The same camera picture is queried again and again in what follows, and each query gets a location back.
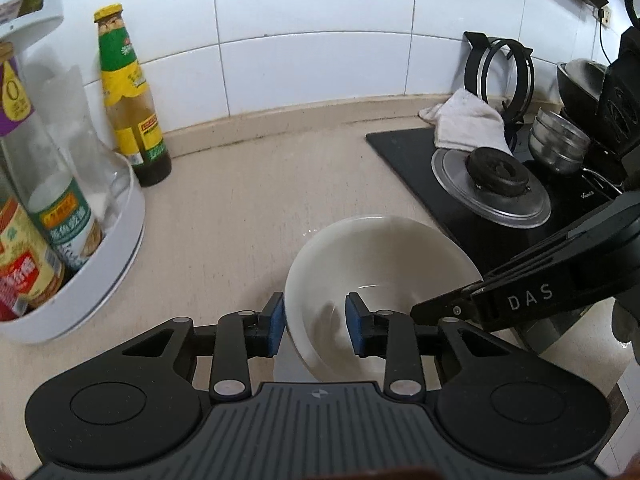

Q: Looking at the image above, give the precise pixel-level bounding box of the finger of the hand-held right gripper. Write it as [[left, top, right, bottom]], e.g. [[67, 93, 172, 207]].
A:
[[409, 201, 621, 329]]

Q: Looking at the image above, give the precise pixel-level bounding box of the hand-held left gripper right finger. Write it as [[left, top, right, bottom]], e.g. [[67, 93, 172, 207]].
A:
[[345, 292, 516, 401]]

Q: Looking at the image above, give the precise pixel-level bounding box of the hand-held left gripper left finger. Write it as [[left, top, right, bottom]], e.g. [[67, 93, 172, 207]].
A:
[[117, 292, 287, 402]]

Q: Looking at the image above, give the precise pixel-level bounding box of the white ceramic bowl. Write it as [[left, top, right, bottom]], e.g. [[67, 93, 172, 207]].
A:
[[284, 215, 483, 383]]

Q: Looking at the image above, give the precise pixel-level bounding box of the stack of steel bowls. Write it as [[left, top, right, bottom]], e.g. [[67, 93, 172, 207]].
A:
[[529, 109, 592, 176]]

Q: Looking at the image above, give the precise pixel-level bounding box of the steel pot lid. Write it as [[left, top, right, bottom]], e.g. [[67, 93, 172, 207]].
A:
[[431, 146, 552, 230]]

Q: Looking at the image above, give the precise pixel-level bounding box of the black lid knob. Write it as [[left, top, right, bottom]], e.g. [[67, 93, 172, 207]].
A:
[[465, 147, 531, 200]]

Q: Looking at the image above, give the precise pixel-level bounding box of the white two-tier condiment rack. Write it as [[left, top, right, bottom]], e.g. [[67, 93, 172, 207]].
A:
[[0, 0, 146, 346]]

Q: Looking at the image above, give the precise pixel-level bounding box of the white towel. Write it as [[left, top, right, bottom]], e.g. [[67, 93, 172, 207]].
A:
[[419, 89, 516, 157]]

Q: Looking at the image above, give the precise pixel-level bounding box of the clear glass bottle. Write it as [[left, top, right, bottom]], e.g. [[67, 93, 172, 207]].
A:
[[37, 62, 121, 226]]

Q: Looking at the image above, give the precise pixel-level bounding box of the green label jar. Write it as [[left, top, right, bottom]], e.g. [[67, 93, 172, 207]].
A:
[[27, 170, 104, 272]]

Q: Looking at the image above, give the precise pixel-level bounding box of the black wok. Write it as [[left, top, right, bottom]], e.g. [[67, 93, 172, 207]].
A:
[[556, 59, 612, 107]]

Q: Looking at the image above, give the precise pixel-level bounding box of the red yellow label jar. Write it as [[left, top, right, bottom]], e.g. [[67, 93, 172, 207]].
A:
[[0, 195, 66, 322]]

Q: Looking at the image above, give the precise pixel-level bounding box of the green yellow label sauce bottle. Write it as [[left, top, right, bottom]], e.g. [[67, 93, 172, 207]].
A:
[[93, 4, 172, 187]]

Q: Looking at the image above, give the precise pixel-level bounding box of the purple label clear bottle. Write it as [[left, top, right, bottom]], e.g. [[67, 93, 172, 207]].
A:
[[0, 42, 71, 201]]

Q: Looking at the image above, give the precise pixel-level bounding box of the black pot support ring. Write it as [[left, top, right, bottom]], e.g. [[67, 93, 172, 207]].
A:
[[462, 31, 536, 138]]

